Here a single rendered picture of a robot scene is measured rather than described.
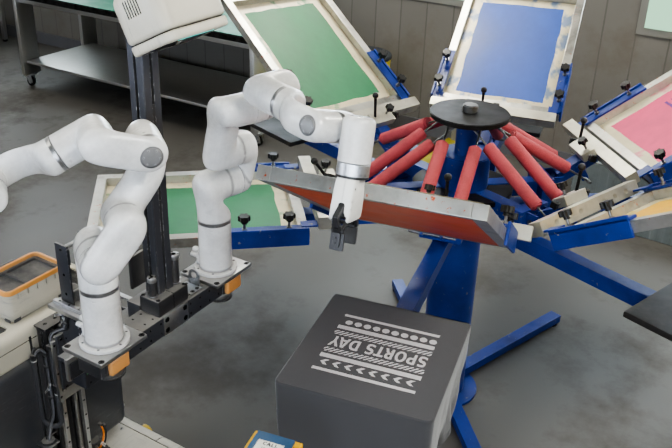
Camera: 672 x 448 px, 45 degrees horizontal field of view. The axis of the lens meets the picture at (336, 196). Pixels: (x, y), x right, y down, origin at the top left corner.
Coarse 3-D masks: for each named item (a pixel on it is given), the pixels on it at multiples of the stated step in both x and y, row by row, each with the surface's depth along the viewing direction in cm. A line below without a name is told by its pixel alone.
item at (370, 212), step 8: (296, 192) 220; (304, 192) 215; (312, 192) 210; (320, 192) 205; (312, 200) 236; (320, 200) 230; (328, 200) 224; (368, 208) 222; (376, 208) 217; (360, 216) 260; (368, 216) 252; (376, 216) 245; (384, 216) 238; (392, 216) 232; (392, 224) 265; (400, 224) 257; (408, 224) 250
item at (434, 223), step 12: (384, 204) 200; (396, 216) 229; (408, 216) 220; (420, 216) 212; (432, 216) 205; (444, 216) 198; (420, 228) 256; (432, 228) 245; (444, 228) 235; (456, 228) 226; (468, 228) 218; (480, 228) 210; (480, 240) 253; (492, 240) 242
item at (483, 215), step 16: (256, 176) 205; (272, 176) 204; (288, 176) 203; (304, 176) 202; (320, 176) 200; (288, 192) 226; (368, 192) 196; (384, 192) 195; (400, 192) 194; (416, 192) 193; (416, 208) 193; (432, 208) 192; (448, 208) 191; (464, 208) 190; (480, 208) 189; (384, 224) 274; (480, 224) 199; (496, 224) 208; (496, 240) 239
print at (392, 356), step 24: (336, 336) 244; (360, 336) 244; (384, 336) 245; (408, 336) 245; (432, 336) 245; (336, 360) 233; (360, 360) 234; (384, 360) 234; (408, 360) 234; (384, 384) 224; (408, 384) 225
